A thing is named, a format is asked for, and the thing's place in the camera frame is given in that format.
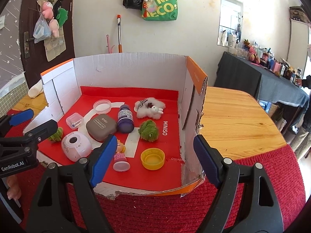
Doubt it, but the red knitted table cloth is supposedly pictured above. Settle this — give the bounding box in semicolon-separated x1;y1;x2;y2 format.
96;146;306;232

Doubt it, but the person in black jacket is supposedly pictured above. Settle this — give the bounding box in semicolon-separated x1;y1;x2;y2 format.
290;100;310;161

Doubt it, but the wall mirror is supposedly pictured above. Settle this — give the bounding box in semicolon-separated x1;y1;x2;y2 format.
217;0;243;46

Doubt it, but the plastic bag on door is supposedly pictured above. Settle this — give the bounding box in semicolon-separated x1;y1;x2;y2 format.
33;14;51;44

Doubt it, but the green fuzzy scrunchie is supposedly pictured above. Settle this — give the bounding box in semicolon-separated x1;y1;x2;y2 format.
48;127;64;142
138;119;159;142

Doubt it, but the purple glitter bottle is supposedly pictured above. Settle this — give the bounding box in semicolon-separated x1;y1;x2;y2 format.
117;104;135;134

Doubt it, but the brown eyeshadow compact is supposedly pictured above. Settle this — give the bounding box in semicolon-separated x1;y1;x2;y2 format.
86;114;117;142

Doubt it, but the small clear plastic box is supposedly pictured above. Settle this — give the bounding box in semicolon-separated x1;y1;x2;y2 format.
66;113;84;130

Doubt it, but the clear round plastic lid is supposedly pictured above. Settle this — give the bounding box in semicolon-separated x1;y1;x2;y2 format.
93;99;112;114

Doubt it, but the pink plush on door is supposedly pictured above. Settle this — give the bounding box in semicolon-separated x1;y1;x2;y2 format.
41;2;59;38

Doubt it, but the operator left hand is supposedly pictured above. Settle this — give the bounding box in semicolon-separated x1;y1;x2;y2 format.
6;175;21;201

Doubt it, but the beige door hanging organizer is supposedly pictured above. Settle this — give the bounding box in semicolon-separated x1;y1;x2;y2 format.
37;0;68;62

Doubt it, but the dark cloth side table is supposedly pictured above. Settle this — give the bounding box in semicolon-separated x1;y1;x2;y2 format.
214;52;309;126

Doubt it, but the blonde girl figurine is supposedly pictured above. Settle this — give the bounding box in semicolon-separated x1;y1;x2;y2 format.
113;140;130;172

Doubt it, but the white fluffy bunny plush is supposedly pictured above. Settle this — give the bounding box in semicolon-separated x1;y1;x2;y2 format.
134;97;166;120

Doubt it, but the dark brown wooden door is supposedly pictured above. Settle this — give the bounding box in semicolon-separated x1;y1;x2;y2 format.
19;0;75;87

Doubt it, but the green canvas tote bag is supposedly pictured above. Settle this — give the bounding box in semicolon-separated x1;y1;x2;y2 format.
141;0;178;22

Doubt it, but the yellow round plastic cap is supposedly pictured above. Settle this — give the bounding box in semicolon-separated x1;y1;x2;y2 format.
140;148;166;170

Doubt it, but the pink My Melody case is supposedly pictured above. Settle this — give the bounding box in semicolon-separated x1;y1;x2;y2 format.
61;131;92;162

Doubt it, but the orange white cardboard box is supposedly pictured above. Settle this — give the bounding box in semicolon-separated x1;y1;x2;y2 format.
25;53;208;198

